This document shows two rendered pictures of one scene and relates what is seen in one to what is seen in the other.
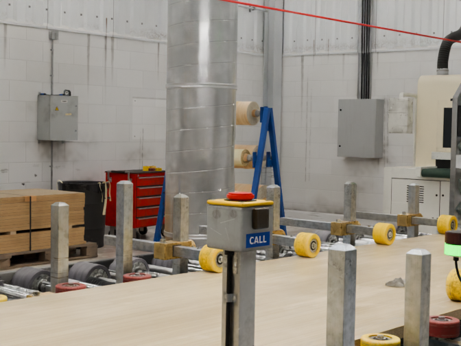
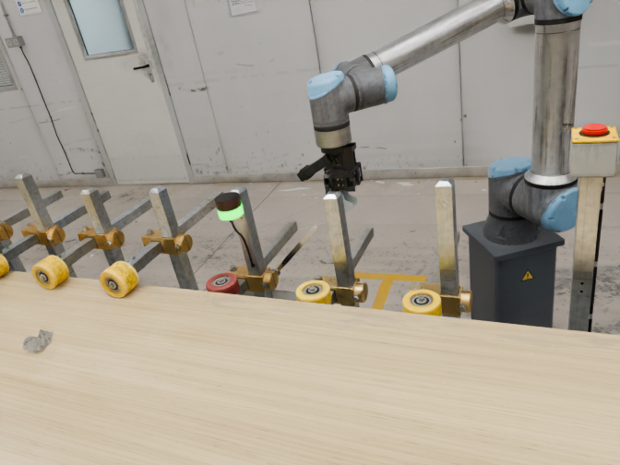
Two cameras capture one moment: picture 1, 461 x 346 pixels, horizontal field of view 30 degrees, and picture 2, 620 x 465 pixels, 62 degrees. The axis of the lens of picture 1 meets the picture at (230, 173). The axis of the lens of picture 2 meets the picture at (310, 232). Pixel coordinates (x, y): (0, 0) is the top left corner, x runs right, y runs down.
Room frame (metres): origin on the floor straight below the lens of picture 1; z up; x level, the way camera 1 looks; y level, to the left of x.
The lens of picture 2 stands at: (1.96, 0.65, 1.55)
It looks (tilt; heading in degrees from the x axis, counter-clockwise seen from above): 27 degrees down; 255
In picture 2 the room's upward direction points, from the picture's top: 11 degrees counter-clockwise
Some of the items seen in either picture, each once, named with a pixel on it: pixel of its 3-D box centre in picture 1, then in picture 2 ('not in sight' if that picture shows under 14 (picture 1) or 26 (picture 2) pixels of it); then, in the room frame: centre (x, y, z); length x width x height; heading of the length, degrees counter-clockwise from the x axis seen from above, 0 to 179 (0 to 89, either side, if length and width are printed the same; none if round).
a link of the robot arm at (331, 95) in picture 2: not in sight; (328, 101); (1.54, -0.52, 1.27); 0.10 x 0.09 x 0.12; 1
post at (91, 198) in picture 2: not in sight; (116, 260); (2.18, -0.87, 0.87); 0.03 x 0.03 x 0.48; 47
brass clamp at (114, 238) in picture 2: not in sight; (101, 238); (2.19, -0.88, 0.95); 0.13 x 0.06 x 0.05; 137
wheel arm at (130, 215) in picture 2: not in sight; (111, 227); (2.16, -0.94, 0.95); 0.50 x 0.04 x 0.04; 47
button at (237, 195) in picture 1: (240, 198); (594, 131); (1.25, -0.02, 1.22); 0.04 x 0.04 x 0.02
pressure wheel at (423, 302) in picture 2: not in sight; (423, 319); (1.54, -0.14, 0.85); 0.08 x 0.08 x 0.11
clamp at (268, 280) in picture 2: not in sight; (251, 279); (1.83, -0.54, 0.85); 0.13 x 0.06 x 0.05; 137
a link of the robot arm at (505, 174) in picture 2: not in sight; (513, 185); (0.87, -0.69, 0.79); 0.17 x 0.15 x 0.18; 91
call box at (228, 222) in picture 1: (239, 226); (592, 153); (1.25, -0.02, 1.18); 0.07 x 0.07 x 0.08; 47
